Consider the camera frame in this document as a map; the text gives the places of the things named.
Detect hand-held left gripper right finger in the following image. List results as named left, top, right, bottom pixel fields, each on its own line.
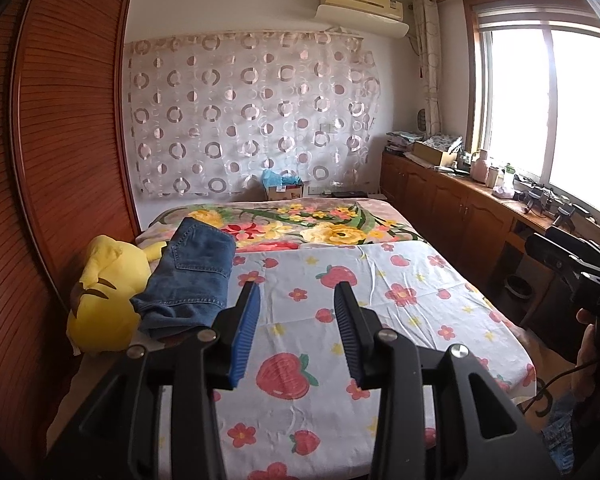
left=332, top=281, right=563, bottom=480

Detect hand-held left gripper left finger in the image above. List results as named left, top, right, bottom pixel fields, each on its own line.
left=45, top=281, right=262, bottom=480

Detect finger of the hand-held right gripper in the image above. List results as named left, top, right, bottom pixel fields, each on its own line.
left=547, top=226, right=600, bottom=267
left=525, top=233, right=588, bottom=275

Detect blue denim pants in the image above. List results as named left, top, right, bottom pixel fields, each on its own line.
left=130, top=217, right=237, bottom=343

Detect person's right hand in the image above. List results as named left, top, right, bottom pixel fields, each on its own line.
left=575, top=308, right=600, bottom=367

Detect dark waste bin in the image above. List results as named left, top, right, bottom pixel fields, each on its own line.
left=502, top=274, right=533, bottom=301

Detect strawberry print bed sheet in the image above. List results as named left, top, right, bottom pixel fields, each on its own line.
left=45, top=242, right=538, bottom=480

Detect pink bottle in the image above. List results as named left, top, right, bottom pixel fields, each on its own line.
left=471, top=149, right=490, bottom=182

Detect long wooden cabinet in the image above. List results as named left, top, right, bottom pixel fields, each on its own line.
left=380, top=152, right=600, bottom=331

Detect floral blanket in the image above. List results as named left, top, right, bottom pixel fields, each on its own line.
left=135, top=197, right=426, bottom=253

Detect crumpled denim cloth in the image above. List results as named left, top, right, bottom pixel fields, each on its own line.
left=542, top=407, right=578, bottom=468

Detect yellow plush toy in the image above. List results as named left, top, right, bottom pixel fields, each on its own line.
left=66, top=234, right=168, bottom=356

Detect open cardboard box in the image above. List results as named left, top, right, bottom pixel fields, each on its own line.
left=412, top=140, right=456, bottom=167

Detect cardboard box with teal cloth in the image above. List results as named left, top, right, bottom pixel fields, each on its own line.
left=261, top=169, right=303, bottom=202

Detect wood framed window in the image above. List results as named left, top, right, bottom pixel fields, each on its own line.
left=462, top=0, right=600, bottom=233

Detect stack of papers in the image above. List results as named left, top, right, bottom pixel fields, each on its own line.
left=386, top=131, right=423, bottom=153

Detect bunched window curtain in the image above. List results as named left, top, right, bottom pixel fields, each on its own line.
left=411, top=0, right=443, bottom=136

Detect circle pattern sheer curtain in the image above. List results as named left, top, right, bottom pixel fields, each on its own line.
left=124, top=30, right=383, bottom=198

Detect wooden slatted wardrobe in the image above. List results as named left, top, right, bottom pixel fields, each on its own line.
left=0, top=0, right=142, bottom=480

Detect black camera device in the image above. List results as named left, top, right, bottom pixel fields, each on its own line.
left=552, top=204, right=581, bottom=231
left=525, top=187, right=548, bottom=213

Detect thin black cable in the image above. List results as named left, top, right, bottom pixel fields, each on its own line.
left=535, top=355, right=600, bottom=418

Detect cream wall air conditioner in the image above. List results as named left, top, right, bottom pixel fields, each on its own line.
left=316, top=0, right=411, bottom=38

